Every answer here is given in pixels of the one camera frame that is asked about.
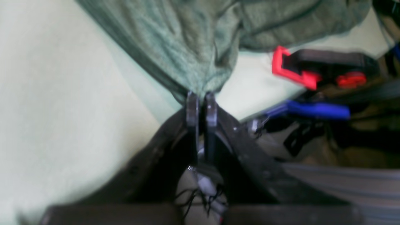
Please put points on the blue orange clamp, middle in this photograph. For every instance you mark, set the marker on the blue orange clamp, middle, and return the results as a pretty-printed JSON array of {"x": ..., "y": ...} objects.
[{"x": 314, "y": 69}]

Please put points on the light green table cloth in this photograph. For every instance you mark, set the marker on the light green table cloth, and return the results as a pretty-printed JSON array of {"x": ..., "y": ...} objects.
[{"x": 75, "y": 106}]

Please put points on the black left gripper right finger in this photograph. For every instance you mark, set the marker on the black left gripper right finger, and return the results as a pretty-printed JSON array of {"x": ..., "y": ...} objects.
[{"x": 251, "y": 176}]

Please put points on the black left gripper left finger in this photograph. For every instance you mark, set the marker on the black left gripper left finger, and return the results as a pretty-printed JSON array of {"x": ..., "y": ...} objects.
[{"x": 152, "y": 175}]

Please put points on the green T-shirt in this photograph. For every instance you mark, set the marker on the green T-shirt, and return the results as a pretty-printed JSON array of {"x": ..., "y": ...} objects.
[{"x": 193, "y": 45}]

